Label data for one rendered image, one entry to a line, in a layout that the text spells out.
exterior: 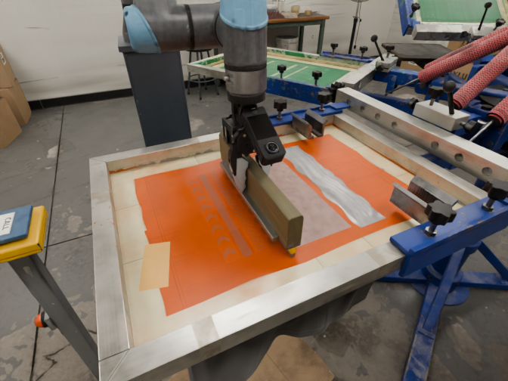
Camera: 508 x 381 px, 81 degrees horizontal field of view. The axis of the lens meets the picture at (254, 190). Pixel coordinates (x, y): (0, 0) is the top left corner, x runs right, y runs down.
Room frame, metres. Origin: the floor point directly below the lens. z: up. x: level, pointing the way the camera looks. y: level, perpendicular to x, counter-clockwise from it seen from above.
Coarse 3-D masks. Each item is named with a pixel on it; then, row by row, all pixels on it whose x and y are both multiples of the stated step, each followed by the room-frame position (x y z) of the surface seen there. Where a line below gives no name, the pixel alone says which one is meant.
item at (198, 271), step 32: (288, 192) 0.56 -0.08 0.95; (320, 192) 0.56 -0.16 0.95; (384, 192) 0.56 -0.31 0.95; (192, 224) 0.45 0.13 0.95; (320, 224) 0.45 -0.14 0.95; (352, 224) 0.45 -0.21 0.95; (384, 224) 0.45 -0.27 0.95; (192, 256) 0.37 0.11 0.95; (256, 256) 0.37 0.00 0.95; (288, 256) 0.37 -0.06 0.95; (160, 288) 0.30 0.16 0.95; (192, 288) 0.30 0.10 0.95; (224, 288) 0.30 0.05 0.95
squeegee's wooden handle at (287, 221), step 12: (252, 168) 0.52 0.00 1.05; (252, 180) 0.49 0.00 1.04; (264, 180) 0.47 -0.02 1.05; (252, 192) 0.49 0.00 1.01; (264, 192) 0.44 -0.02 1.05; (276, 192) 0.43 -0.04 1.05; (264, 204) 0.44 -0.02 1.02; (276, 204) 0.40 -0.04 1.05; (288, 204) 0.40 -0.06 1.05; (276, 216) 0.40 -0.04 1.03; (288, 216) 0.37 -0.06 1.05; (300, 216) 0.37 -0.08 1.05; (276, 228) 0.40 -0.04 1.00; (288, 228) 0.36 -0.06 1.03; (300, 228) 0.37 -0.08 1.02; (288, 240) 0.36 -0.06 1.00; (300, 240) 0.37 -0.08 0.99
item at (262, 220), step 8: (224, 160) 0.65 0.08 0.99; (224, 168) 0.62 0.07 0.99; (232, 176) 0.58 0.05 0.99; (240, 192) 0.52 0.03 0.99; (248, 200) 0.49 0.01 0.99; (256, 208) 0.47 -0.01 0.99; (256, 216) 0.44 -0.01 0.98; (264, 216) 0.44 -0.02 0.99; (264, 224) 0.42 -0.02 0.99; (272, 232) 0.40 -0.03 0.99; (272, 240) 0.38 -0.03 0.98
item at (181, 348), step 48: (192, 144) 0.74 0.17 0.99; (384, 144) 0.74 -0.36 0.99; (96, 192) 0.52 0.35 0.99; (480, 192) 0.52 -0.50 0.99; (96, 240) 0.37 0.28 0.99; (96, 288) 0.27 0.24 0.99; (288, 288) 0.27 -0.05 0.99; (336, 288) 0.28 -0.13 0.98; (192, 336) 0.20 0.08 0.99; (240, 336) 0.21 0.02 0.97
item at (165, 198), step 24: (288, 144) 0.80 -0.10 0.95; (312, 144) 0.80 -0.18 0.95; (336, 144) 0.80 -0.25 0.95; (192, 168) 0.67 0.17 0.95; (216, 168) 0.67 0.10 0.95; (288, 168) 0.67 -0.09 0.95; (336, 168) 0.67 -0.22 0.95; (144, 192) 0.56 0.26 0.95; (168, 192) 0.56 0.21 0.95; (144, 216) 0.48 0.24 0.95; (168, 216) 0.48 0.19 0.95; (192, 216) 0.48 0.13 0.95
